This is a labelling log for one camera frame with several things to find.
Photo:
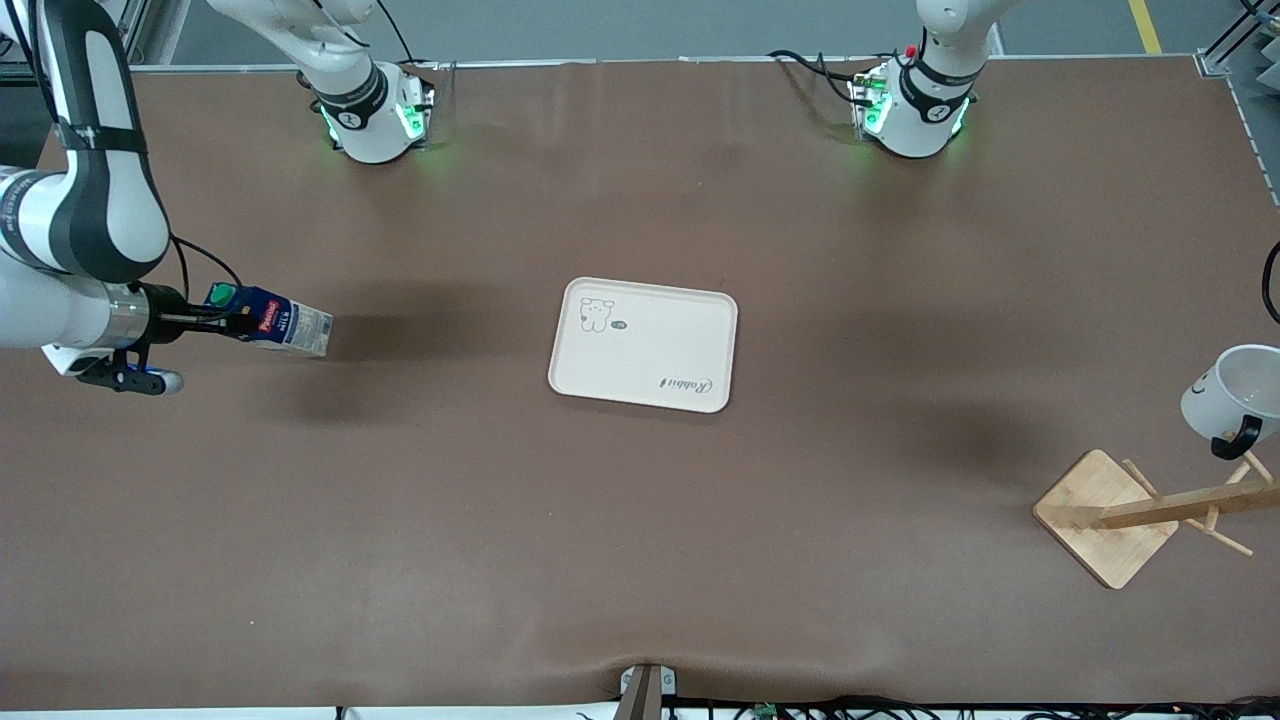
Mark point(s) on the metal table clamp bracket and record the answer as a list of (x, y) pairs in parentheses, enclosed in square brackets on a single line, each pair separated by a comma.
[(645, 695)]

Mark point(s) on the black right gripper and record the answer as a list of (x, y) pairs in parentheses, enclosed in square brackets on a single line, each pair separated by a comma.
[(168, 309)]

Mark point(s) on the cream plastic tray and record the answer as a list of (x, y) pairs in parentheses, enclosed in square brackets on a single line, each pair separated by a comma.
[(650, 350)]

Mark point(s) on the blue milk carton green cap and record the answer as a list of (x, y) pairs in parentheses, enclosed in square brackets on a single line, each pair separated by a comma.
[(295, 330)]

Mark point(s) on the wooden cup rack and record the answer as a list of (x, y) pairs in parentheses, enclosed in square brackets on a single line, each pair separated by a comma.
[(1100, 520)]

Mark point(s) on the aluminium frame profile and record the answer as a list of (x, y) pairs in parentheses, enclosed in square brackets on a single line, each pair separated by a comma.
[(1235, 40), (135, 30)]

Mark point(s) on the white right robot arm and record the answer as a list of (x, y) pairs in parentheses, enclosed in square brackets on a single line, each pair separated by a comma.
[(90, 200)]

